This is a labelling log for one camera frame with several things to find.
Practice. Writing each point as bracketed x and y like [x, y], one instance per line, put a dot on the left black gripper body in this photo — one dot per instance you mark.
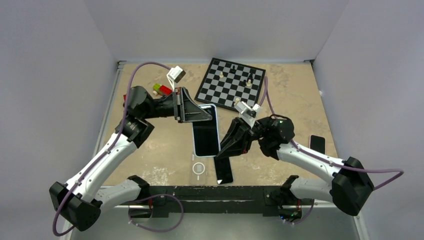
[177, 104]

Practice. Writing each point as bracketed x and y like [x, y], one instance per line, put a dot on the black chess piece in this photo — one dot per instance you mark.
[233, 69]
[250, 76]

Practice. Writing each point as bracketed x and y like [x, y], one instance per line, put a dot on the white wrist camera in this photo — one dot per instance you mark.
[174, 76]
[247, 113]

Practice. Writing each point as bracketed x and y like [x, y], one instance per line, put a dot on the black phone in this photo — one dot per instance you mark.
[223, 170]

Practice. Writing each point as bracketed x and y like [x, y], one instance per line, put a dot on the clear phone case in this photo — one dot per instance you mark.
[198, 170]

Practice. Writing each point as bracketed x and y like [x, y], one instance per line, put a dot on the black chess piece right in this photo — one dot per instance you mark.
[250, 76]

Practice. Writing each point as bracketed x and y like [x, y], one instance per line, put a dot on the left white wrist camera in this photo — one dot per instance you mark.
[174, 76]

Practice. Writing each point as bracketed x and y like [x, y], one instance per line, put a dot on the black grey chessboard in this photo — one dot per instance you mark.
[222, 92]

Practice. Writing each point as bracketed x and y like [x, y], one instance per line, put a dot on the black chess piece back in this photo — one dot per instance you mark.
[233, 69]

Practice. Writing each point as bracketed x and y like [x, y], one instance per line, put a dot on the colourful toy brick car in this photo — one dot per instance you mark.
[161, 90]

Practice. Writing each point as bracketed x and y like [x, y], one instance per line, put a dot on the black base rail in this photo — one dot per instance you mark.
[268, 201]

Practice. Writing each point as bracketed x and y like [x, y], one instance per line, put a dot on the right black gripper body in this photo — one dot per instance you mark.
[256, 133]

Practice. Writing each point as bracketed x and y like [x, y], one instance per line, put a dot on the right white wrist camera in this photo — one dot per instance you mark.
[247, 113]

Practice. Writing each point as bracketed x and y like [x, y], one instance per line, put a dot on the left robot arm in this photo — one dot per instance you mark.
[80, 200]

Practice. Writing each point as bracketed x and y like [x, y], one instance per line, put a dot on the phone in pink case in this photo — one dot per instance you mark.
[317, 143]

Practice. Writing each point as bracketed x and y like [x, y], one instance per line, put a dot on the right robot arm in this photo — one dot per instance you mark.
[345, 183]

